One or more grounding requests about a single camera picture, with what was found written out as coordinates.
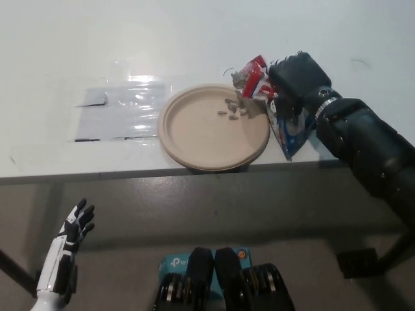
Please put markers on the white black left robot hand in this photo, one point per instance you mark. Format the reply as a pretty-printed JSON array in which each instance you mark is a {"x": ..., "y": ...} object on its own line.
[{"x": 68, "y": 233}]

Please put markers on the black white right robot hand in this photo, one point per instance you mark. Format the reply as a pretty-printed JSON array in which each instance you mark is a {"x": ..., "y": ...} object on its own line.
[{"x": 301, "y": 76}]

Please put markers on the red blue sunflower seed bag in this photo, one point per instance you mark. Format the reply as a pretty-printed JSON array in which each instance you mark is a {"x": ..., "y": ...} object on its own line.
[{"x": 256, "y": 84}]

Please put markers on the sunflower seeds heap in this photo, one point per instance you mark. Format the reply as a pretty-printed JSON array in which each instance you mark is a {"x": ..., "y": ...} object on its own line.
[{"x": 232, "y": 117}]

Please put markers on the beige paper plate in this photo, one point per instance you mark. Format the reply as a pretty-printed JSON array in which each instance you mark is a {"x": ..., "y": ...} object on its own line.
[{"x": 207, "y": 139}]

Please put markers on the robot left black torso block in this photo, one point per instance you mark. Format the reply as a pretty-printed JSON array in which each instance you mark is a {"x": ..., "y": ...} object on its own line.
[{"x": 197, "y": 278}]

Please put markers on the black table leg with foot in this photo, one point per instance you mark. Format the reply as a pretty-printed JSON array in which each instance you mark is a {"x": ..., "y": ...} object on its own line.
[
  {"x": 13, "y": 264},
  {"x": 356, "y": 262}
]

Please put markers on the teal tp-link box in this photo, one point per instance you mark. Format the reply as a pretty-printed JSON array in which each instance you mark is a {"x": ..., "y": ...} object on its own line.
[{"x": 172, "y": 263}]

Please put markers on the clear plastic sheet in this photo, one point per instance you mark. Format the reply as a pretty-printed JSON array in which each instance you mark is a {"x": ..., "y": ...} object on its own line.
[{"x": 97, "y": 124}]

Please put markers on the clear plastic film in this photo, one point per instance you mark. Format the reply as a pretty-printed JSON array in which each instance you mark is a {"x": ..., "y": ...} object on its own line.
[{"x": 142, "y": 78}]

